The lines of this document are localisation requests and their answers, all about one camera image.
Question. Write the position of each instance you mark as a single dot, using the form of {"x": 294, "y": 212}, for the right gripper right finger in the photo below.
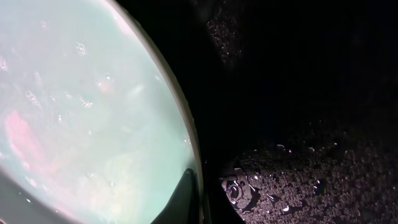
{"x": 221, "y": 210}

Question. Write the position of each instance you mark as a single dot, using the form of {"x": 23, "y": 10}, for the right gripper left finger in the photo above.
{"x": 183, "y": 206}

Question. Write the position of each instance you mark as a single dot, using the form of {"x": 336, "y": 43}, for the mint green plate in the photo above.
{"x": 94, "y": 126}

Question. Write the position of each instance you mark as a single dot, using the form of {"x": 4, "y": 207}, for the round black tray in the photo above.
{"x": 295, "y": 102}

